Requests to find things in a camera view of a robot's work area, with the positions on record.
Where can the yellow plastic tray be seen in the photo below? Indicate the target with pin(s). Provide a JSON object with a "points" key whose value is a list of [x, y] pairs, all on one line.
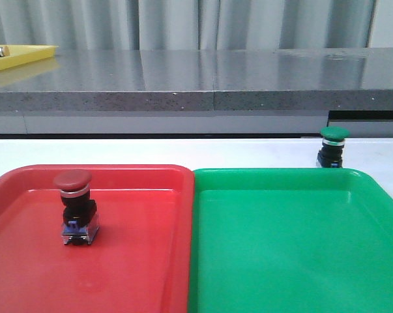
{"points": [[20, 55]]}

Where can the grey curtain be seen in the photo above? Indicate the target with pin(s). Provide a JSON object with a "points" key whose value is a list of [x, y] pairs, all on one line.
{"points": [[187, 25]]}

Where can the red mushroom push button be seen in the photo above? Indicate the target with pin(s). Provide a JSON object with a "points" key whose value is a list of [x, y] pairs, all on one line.
{"points": [[80, 215]]}

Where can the red plastic tray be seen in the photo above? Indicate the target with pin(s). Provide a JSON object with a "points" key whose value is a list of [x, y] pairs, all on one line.
{"points": [[138, 262]]}

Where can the green mushroom push button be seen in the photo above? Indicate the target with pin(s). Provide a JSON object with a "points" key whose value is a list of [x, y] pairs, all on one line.
{"points": [[333, 141]]}

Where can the grey stone counter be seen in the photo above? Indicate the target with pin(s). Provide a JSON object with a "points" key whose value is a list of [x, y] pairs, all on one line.
{"points": [[191, 93]]}

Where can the green plastic tray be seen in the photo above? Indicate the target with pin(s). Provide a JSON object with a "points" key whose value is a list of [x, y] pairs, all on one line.
{"points": [[291, 240]]}

